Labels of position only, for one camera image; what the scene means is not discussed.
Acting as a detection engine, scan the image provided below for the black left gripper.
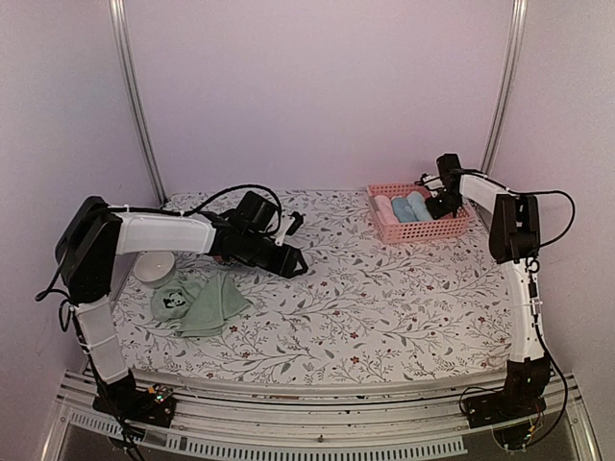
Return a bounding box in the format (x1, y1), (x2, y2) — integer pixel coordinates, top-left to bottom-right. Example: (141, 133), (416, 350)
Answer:
(240, 230), (308, 279)

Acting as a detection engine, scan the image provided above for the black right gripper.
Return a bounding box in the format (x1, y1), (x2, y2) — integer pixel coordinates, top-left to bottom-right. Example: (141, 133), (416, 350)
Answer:
(426, 188), (463, 219)

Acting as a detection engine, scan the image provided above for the light blue towel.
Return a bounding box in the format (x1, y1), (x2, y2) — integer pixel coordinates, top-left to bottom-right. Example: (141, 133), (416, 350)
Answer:
(406, 191), (433, 222)

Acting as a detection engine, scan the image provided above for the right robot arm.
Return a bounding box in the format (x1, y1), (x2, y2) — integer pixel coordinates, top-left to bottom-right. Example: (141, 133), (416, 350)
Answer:
(424, 153), (551, 426)

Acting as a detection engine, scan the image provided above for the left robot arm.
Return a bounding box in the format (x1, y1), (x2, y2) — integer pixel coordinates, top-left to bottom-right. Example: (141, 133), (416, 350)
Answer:
(55, 184), (308, 417)

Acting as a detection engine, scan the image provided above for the rolled blue towel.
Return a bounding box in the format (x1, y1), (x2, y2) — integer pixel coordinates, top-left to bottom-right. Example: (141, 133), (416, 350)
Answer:
(391, 197), (417, 224)

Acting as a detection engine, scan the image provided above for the rolled pink towel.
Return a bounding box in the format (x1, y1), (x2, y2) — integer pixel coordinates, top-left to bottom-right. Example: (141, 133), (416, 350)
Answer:
(374, 195), (399, 225)

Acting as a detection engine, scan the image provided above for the pink plastic basket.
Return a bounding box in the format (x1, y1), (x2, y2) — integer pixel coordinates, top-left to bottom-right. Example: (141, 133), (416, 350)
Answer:
(366, 183), (477, 244)

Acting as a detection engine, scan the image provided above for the floral table mat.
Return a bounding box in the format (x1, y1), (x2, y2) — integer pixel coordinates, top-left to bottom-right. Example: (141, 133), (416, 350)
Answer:
(112, 190), (513, 385)

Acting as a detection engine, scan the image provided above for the green panda towel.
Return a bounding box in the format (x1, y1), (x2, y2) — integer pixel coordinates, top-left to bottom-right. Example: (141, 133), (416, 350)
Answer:
(150, 274), (251, 338)

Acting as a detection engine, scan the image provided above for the white ceramic bowl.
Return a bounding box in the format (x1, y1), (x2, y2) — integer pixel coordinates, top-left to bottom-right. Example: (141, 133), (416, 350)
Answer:
(134, 252), (176, 288)

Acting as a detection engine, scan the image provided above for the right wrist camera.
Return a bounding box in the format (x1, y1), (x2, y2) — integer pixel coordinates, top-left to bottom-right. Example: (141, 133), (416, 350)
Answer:
(415, 173), (444, 191)

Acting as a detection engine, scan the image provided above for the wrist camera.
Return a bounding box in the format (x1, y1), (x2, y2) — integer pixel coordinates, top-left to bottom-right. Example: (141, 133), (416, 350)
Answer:
(273, 211), (304, 247)
(415, 173), (444, 191)

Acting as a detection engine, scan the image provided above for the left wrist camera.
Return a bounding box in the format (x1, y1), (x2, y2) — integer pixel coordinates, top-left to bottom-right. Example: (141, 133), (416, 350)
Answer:
(273, 211), (304, 247)

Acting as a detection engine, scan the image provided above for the right aluminium frame post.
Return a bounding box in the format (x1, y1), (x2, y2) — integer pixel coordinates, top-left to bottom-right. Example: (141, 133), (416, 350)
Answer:
(480, 0), (529, 174)

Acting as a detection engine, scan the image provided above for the aluminium frame post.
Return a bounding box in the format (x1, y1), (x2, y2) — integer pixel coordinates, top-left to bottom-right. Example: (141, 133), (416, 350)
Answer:
(480, 0), (529, 174)
(109, 0), (167, 205)

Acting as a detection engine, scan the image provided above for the front aluminium rail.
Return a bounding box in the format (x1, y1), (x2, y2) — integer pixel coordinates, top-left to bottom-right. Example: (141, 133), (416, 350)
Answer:
(55, 372), (582, 457)

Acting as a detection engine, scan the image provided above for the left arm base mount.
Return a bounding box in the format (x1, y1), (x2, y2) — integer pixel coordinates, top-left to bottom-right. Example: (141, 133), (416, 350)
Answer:
(92, 381), (177, 428)

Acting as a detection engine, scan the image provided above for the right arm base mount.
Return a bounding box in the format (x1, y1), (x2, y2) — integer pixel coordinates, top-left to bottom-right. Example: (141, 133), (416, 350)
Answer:
(459, 391), (547, 428)

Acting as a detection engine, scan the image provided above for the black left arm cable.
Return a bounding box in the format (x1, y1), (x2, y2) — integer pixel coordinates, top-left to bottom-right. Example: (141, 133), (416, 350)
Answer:
(34, 184), (284, 303)

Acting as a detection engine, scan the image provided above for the left aluminium frame post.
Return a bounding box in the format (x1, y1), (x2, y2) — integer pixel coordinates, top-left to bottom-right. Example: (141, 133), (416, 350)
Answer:
(109, 0), (167, 205)

